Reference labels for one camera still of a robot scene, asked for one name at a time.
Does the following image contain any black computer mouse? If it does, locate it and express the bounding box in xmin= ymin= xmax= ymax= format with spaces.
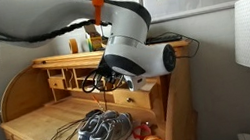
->
xmin=85 ymin=108 xmax=105 ymax=119

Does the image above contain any black flat keyboard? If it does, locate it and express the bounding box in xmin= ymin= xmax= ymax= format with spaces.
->
xmin=144 ymin=33 xmax=184 ymax=47

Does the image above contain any small wooden drawer, closed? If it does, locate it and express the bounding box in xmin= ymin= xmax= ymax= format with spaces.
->
xmin=47 ymin=75 xmax=67 ymax=92

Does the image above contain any orange tape roll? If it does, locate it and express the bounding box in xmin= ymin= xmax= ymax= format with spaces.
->
xmin=68 ymin=37 xmax=80 ymax=55

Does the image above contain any black keyboard cable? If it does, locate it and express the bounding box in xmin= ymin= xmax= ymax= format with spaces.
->
xmin=159 ymin=27 xmax=203 ymax=64

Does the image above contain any green yellow cardboard box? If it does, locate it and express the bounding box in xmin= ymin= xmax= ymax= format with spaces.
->
xmin=83 ymin=22 xmax=105 ymax=53

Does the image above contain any red plastic ring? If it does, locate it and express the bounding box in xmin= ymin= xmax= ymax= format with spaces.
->
xmin=131 ymin=122 xmax=154 ymax=140

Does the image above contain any small wooden drawer, open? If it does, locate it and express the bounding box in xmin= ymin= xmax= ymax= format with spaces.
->
xmin=111 ymin=80 xmax=163 ymax=116

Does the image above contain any orange pen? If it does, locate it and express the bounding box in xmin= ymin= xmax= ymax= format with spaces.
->
xmin=92 ymin=93 xmax=104 ymax=112

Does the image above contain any wooden roll-top desk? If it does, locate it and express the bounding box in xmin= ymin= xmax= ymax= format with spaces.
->
xmin=0 ymin=34 xmax=206 ymax=140

